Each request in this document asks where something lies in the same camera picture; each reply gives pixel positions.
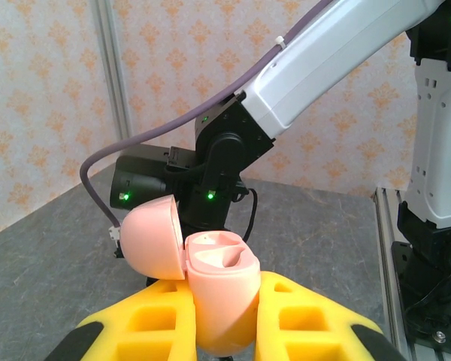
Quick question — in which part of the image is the pink earbud charging case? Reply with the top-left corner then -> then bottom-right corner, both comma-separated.
119,194 -> 263,357

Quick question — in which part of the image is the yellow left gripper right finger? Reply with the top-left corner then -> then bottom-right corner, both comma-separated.
253,270 -> 409,361

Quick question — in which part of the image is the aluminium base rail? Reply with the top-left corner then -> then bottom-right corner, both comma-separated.
373,186 -> 451,361

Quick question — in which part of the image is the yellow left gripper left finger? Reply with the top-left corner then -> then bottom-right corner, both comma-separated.
44,278 -> 199,361

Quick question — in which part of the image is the aluminium corner frame post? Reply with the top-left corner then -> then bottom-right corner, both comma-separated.
91,0 -> 133,141

